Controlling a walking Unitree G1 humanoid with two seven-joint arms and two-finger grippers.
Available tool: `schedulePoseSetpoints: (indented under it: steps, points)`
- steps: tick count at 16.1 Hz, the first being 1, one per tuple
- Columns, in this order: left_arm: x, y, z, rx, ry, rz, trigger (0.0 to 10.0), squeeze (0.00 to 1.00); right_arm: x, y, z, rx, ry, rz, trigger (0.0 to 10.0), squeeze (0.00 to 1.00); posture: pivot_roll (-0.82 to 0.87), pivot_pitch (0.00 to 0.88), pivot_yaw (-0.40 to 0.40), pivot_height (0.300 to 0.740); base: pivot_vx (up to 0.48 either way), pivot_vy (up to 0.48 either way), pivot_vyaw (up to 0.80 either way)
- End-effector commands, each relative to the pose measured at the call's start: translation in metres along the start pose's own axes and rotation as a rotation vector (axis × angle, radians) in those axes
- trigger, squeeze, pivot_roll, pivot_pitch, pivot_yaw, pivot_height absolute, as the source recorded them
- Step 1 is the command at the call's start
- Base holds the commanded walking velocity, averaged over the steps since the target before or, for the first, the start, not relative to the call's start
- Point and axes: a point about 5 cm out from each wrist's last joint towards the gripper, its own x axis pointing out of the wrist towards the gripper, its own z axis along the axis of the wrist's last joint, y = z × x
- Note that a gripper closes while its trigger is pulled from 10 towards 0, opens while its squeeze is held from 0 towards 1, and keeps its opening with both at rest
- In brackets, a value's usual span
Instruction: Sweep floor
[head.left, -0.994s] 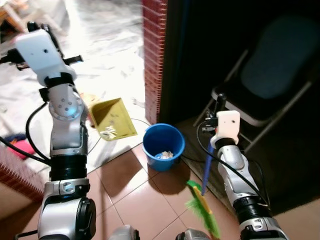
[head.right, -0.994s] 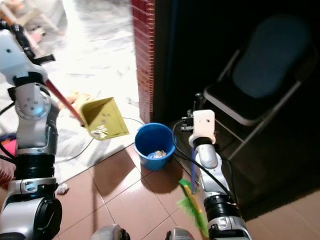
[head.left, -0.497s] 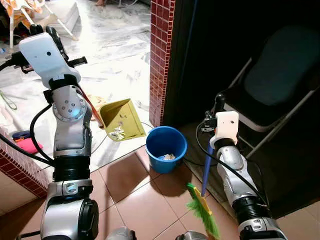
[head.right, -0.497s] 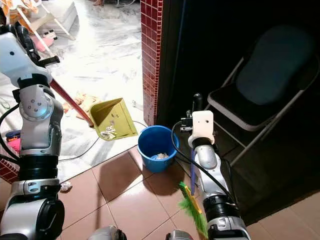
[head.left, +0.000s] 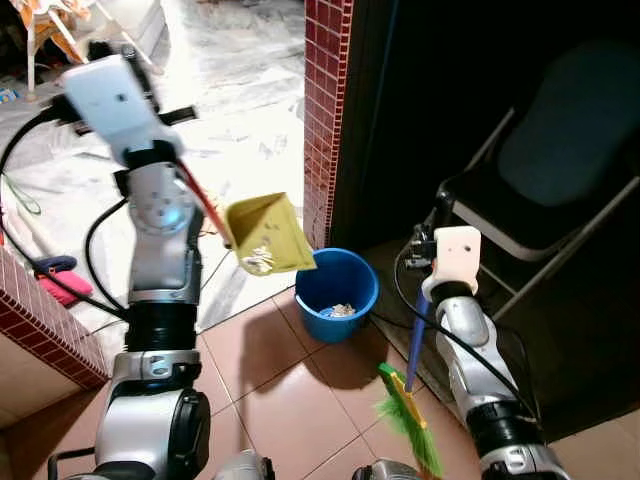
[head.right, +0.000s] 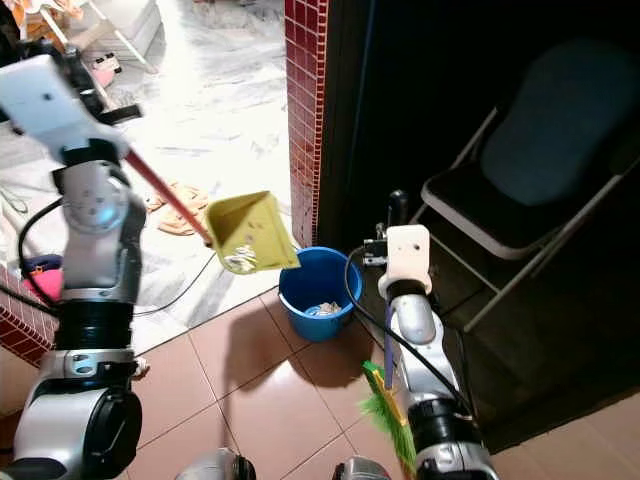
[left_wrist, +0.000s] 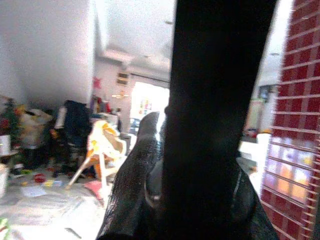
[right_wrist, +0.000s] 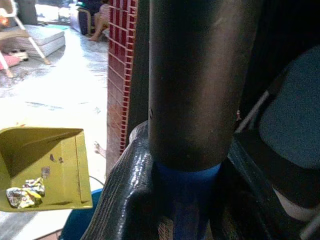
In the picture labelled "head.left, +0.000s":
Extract yellow dustpan with red handle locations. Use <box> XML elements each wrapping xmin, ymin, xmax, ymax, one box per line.
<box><xmin>177</xmin><ymin>158</ymin><xmax>318</xmax><ymax>277</ymax></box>

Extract green broom with blue handle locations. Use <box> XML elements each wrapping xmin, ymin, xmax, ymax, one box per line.
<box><xmin>374</xmin><ymin>188</ymin><xmax>458</xmax><ymax>480</ymax></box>

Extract blue plastic bucket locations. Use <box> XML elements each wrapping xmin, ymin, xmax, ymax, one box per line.
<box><xmin>294</xmin><ymin>247</ymin><xmax>380</xmax><ymax>345</ymax></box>

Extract crumpled paper in bucket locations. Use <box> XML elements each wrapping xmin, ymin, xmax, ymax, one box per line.
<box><xmin>319</xmin><ymin>301</ymin><xmax>357</xmax><ymax>320</ymax></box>

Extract dark folding chair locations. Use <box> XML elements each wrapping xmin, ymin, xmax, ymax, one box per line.
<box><xmin>438</xmin><ymin>38</ymin><xmax>640</xmax><ymax>323</ymax></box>

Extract pink slipper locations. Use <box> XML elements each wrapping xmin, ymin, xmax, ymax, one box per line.
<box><xmin>34</xmin><ymin>254</ymin><xmax>94</xmax><ymax>307</ymax></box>

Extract robot right leg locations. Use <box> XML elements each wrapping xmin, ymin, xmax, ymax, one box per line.
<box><xmin>349</xmin><ymin>457</ymin><xmax>422</xmax><ymax>480</ymax></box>

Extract robot leg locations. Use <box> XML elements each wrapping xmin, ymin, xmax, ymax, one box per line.
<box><xmin>214</xmin><ymin>449</ymin><xmax>277</xmax><ymax>480</ymax></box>
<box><xmin>349</xmin><ymin>457</ymin><xmax>422</xmax><ymax>480</ymax></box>

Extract robot left leg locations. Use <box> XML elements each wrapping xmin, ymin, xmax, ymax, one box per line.
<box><xmin>214</xmin><ymin>449</ymin><xmax>277</xmax><ymax>480</ymax></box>

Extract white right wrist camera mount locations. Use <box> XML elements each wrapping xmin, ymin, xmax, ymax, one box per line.
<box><xmin>429</xmin><ymin>225</ymin><xmax>484</xmax><ymax>297</ymax></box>

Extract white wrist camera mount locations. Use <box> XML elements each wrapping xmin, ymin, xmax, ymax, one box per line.
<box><xmin>429</xmin><ymin>225</ymin><xmax>484</xmax><ymax>297</ymax></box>
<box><xmin>60</xmin><ymin>55</ymin><xmax>177</xmax><ymax>167</ymax></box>

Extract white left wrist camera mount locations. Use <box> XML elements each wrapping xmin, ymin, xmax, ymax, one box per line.
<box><xmin>60</xmin><ymin>55</ymin><xmax>177</xmax><ymax>167</ymax></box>

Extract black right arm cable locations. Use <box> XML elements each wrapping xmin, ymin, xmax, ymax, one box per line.
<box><xmin>393</xmin><ymin>245</ymin><xmax>536</xmax><ymax>416</ymax></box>

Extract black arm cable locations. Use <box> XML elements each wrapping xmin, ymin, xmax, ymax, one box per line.
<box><xmin>393</xmin><ymin>245</ymin><xmax>536</xmax><ymax>416</ymax></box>
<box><xmin>0</xmin><ymin>108</ymin><xmax>133</xmax><ymax>323</ymax></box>

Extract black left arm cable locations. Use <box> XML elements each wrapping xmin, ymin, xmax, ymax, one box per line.
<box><xmin>0</xmin><ymin>108</ymin><xmax>133</xmax><ymax>323</ymax></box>

